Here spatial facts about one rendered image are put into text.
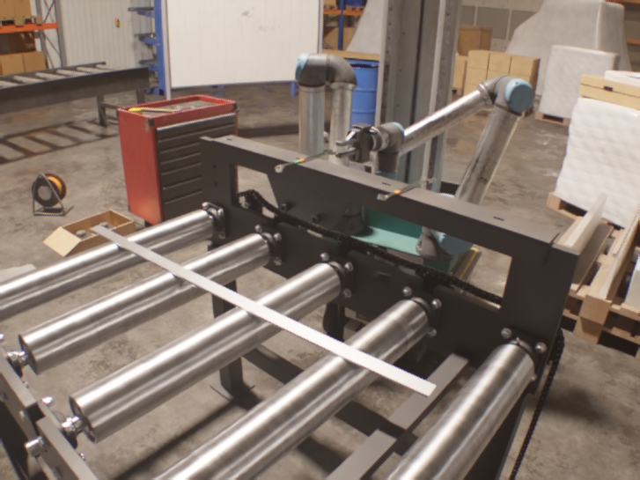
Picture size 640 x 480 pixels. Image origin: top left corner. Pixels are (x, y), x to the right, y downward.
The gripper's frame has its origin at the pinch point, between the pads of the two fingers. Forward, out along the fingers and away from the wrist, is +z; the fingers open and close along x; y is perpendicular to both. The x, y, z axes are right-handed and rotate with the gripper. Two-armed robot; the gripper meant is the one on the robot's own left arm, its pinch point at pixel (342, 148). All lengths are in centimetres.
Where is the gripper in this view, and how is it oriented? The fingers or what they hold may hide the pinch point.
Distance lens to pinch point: 167.1
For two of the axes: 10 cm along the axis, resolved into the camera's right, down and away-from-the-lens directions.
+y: 7.7, 3.2, -5.5
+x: -0.4, 8.9, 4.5
